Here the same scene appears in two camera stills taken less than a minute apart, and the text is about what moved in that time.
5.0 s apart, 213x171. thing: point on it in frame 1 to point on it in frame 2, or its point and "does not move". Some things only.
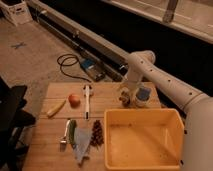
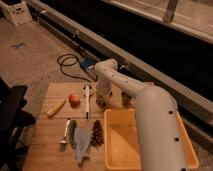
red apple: [74, 101] does not move
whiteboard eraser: [125, 97] to [103, 100]
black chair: [13, 121] does not move
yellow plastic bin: [143, 139] does not move
